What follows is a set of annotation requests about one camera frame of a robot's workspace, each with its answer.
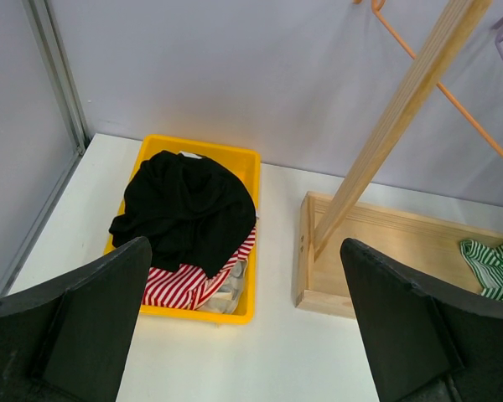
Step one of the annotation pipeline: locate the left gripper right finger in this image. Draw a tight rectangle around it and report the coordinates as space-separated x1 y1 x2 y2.
340 238 503 401

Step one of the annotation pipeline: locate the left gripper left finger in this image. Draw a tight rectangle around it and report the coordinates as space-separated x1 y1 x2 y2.
0 237 152 401

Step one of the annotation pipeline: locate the green white striped tank top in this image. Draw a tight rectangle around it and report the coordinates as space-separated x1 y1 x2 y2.
459 240 503 302

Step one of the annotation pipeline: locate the red white striped tank top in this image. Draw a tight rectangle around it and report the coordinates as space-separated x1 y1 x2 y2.
142 227 257 310

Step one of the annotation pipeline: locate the black tank top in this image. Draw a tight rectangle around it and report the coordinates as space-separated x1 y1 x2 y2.
109 151 257 278

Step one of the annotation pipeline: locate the orange hanger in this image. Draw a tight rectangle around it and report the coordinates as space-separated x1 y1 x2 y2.
354 0 503 177

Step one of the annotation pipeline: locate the wooden clothes rack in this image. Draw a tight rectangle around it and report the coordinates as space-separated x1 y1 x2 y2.
293 1 503 318

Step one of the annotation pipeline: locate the yellow plastic bin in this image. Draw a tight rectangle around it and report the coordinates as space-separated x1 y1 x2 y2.
108 135 260 323

